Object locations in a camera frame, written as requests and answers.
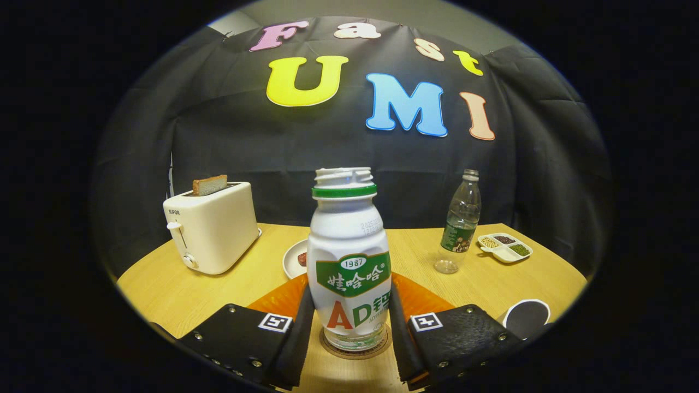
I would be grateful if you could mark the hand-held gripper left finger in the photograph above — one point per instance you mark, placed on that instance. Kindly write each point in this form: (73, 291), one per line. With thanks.
(235, 338)

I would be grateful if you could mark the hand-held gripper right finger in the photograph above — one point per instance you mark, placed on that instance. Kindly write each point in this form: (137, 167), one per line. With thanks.
(469, 338)

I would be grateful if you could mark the round cork coaster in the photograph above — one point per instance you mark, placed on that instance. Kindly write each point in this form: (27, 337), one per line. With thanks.
(330, 347)

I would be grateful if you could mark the white juice bottle green label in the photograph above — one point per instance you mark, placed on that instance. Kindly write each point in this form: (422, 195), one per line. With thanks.
(347, 234)

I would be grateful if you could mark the clear plastic water bottle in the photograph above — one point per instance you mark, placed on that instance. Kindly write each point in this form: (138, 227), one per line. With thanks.
(460, 229)

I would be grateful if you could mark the wooden table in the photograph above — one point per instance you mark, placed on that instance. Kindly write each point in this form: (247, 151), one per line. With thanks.
(180, 295)

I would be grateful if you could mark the white round plate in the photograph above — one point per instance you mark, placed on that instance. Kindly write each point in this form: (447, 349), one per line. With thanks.
(290, 259)

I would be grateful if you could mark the white divided grain dish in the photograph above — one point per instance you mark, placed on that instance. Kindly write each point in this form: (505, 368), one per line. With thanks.
(505, 248)

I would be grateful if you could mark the red meat slices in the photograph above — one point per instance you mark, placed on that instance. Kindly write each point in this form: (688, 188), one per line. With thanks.
(302, 259)

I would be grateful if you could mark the cream toaster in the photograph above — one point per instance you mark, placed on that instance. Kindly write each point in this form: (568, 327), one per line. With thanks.
(218, 229)

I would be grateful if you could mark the toast slice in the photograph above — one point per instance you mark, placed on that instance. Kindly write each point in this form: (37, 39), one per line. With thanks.
(210, 185)

